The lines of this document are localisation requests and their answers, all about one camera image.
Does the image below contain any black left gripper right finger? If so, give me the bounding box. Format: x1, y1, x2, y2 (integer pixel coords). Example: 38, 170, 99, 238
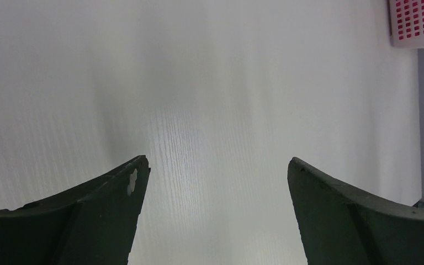
288, 157, 424, 264

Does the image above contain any crumpled magenta t shirt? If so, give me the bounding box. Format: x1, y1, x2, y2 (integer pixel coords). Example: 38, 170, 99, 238
390, 0, 424, 41

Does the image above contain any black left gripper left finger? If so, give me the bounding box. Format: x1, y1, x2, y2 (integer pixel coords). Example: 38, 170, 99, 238
0, 155, 151, 264

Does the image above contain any white plastic laundry basket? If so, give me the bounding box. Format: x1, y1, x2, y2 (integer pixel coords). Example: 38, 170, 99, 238
388, 0, 424, 49

